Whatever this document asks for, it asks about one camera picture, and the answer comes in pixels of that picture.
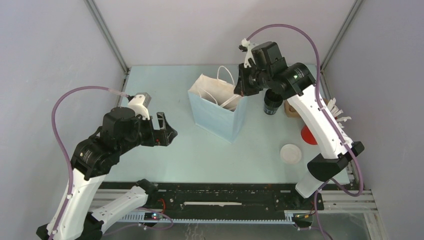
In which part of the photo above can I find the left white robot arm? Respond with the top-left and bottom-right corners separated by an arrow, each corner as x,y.
36,107 -> 178,240

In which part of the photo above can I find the light blue paper bag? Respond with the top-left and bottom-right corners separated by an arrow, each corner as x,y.
187,65 -> 248,143

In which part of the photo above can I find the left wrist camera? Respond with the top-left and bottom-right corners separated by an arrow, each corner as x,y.
127,92 -> 152,120

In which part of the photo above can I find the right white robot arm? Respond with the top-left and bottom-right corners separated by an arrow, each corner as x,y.
233,39 -> 365,209

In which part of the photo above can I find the white plastic lid on table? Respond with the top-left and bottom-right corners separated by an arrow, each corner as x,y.
279,143 -> 302,165

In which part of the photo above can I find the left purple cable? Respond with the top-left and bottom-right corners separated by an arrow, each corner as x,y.
47,86 -> 174,240

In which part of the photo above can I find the white paper straw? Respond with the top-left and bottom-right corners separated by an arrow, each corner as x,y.
219,94 -> 242,109

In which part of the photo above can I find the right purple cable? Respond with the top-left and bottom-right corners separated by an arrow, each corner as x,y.
246,23 -> 365,240

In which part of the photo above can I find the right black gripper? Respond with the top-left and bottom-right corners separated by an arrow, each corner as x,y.
234,62 -> 271,97

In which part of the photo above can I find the brown cardboard cup carrier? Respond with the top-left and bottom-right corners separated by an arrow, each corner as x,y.
283,100 -> 322,120

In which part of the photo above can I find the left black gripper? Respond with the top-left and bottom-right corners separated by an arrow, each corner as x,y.
119,110 -> 178,153

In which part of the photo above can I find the red cup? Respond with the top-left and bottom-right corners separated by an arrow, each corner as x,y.
300,125 -> 318,145

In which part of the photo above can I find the purple cable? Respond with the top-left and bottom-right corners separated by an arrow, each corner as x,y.
246,23 -> 365,240
47,86 -> 174,240

